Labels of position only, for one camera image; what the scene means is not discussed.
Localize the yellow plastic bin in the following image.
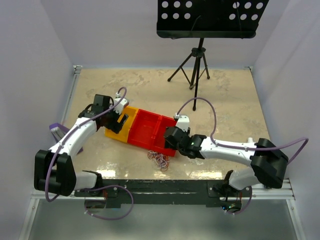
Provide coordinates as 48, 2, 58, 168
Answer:
104, 106, 139, 143

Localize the coloured wire bundle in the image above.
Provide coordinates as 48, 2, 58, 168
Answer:
145, 150, 173, 172

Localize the red double compartment bin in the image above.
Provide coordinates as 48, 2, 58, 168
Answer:
127, 109, 176, 157

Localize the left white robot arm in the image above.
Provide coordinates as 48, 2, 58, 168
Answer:
33, 94, 130, 196

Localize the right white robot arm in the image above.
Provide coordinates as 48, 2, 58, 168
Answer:
164, 126, 289, 197

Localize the purple holder block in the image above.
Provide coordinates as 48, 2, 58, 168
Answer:
49, 123, 84, 157

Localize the black music stand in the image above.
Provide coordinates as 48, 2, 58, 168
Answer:
156, 0, 269, 97

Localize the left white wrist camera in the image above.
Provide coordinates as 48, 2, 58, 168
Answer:
113, 93, 130, 115

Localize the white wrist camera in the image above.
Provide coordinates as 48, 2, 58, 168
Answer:
113, 93, 130, 115
173, 113, 190, 132

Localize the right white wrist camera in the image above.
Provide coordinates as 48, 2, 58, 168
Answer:
173, 113, 190, 132

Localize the aluminium left rail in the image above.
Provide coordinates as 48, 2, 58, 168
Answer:
53, 65, 83, 127

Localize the aluminium rail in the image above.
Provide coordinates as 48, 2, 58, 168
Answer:
53, 65, 83, 127
31, 179, 295, 200

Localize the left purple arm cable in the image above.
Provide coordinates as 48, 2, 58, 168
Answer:
44, 86, 134, 221

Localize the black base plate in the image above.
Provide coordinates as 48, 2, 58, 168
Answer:
74, 179, 252, 209

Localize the white cylinder post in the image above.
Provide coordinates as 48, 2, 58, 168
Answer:
247, 137, 255, 144

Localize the aluminium front rail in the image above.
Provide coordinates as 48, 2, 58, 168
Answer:
31, 179, 295, 200

